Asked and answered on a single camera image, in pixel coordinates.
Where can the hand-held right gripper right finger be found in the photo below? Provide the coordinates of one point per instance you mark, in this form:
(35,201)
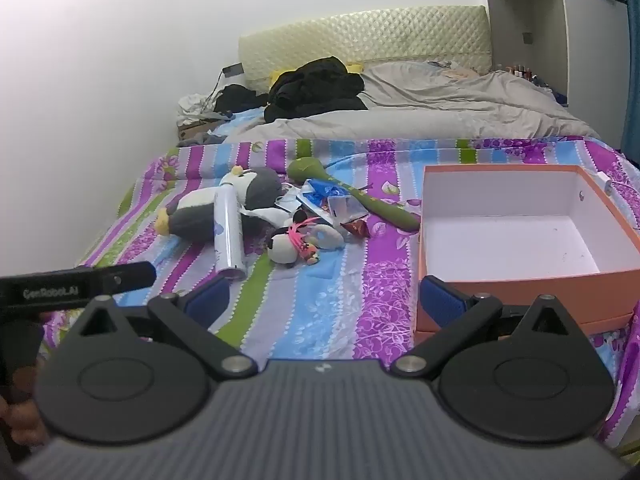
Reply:
(442,302)

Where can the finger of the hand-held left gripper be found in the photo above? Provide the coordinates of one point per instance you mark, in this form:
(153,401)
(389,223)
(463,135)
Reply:
(122,276)

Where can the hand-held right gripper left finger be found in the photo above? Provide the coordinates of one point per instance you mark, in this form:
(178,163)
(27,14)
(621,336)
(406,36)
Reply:
(207,302)

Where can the orange cardboard box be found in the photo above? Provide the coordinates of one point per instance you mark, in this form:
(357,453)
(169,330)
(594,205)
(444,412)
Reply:
(500,240)

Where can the white knit cloth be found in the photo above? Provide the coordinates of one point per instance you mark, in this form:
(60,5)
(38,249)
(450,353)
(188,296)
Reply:
(265,215)

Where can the red shiny wrapper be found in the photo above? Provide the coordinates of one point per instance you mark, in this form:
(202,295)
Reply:
(357,229)

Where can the light blue face mask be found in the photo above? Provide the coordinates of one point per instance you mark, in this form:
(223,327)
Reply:
(289,202)

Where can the person's left hand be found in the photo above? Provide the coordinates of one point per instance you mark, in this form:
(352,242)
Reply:
(25,422)

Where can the white spray can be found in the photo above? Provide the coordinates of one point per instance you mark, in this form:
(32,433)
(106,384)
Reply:
(227,240)

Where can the grey white penguin plush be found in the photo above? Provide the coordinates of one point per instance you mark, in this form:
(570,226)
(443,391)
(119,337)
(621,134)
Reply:
(195,215)

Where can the small panda plush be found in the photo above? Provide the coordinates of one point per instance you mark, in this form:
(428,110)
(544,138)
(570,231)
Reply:
(282,250)

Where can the striped floral bed sheet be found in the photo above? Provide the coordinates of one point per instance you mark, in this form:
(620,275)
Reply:
(350,300)

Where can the small grey white plush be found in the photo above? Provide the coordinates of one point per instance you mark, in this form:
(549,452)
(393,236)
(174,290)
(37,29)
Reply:
(327,237)

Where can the blue snack packet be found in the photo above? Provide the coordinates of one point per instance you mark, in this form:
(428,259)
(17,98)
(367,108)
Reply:
(320,195)

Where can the brown cardboard box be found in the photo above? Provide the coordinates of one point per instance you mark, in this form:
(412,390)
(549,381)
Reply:
(192,131)

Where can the long green plush toy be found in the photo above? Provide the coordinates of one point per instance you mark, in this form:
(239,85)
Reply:
(305,170)

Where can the crumpled white cloth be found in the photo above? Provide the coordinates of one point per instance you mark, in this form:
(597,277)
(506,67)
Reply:
(192,105)

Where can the grey duvet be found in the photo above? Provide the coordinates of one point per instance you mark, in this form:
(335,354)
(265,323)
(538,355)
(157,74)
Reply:
(425,110)

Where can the small black cloth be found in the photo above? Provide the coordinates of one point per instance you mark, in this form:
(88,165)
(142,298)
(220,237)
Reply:
(235,97)

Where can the peach cloth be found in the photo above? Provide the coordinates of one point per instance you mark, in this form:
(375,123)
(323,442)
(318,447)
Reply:
(462,75)

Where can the black clothing pile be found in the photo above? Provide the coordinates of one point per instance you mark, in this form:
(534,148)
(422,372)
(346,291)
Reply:
(310,90)

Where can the row of cosmetic bottles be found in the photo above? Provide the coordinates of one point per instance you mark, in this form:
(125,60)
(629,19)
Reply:
(520,72)

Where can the yellow plush pillow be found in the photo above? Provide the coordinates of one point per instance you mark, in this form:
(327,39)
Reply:
(354,68)

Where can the blue curtain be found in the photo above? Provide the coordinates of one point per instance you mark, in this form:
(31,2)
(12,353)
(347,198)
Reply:
(632,110)

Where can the cream quilted headboard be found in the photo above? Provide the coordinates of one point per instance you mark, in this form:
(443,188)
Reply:
(375,35)

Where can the white grey wardrobe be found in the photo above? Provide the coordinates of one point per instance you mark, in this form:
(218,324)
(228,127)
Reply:
(590,35)

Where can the dark wall adapter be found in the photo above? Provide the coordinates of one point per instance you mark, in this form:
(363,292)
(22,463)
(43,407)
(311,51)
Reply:
(232,68)

